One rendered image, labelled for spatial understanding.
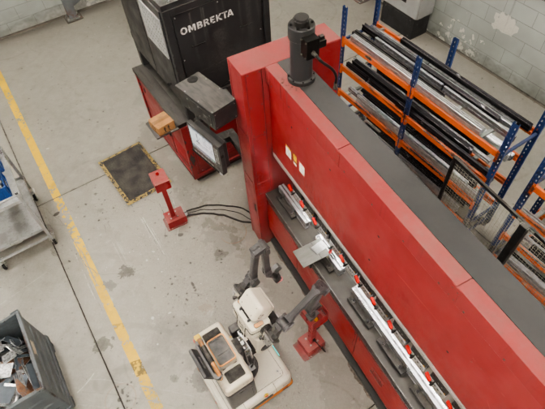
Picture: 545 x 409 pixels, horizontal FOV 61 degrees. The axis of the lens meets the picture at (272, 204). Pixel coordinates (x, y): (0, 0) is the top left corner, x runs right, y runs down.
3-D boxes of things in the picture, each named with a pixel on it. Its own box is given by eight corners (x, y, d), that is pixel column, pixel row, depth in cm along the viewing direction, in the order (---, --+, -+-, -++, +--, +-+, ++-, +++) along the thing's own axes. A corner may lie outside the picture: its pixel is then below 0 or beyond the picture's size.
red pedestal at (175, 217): (162, 219, 541) (143, 173, 474) (182, 210, 547) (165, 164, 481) (168, 231, 530) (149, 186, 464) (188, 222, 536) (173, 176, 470)
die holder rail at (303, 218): (278, 191, 446) (278, 185, 438) (284, 189, 447) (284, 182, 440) (305, 229, 419) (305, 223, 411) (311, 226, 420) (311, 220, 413)
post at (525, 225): (439, 342, 439) (519, 223, 279) (444, 339, 441) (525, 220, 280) (443, 346, 437) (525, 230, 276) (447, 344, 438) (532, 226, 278)
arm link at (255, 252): (246, 244, 321) (255, 255, 316) (263, 236, 327) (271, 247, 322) (244, 279, 355) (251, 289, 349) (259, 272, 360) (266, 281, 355)
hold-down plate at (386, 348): (375, 341, 354) (376, 339, 352) (381, 337, 356) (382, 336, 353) (400, 376, 338) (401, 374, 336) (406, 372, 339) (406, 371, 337)
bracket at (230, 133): (211, 141, 454) (209, 136, 448) (233, 132, 460) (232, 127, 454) (228, 168, 432) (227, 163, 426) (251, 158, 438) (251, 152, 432)
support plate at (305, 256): (292, 251, 392) (292, 251, 391) (319, 238, 398) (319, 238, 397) (303, 268, 382) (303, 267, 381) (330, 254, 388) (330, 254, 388)
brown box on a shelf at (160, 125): (145, 123, 497) (142, 114, 487) (167, 114, 504) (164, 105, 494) (156, 139, 481) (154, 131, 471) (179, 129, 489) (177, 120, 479)
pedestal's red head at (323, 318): (298, 312, 394) (298, 303, 379) (313, 303, 399) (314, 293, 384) (312, 331, 384) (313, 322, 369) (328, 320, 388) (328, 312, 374)
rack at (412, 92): (332, 129, 617) (341, 6, 476) (362, 114, 631) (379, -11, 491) (457, 244, 502) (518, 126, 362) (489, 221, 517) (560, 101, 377)
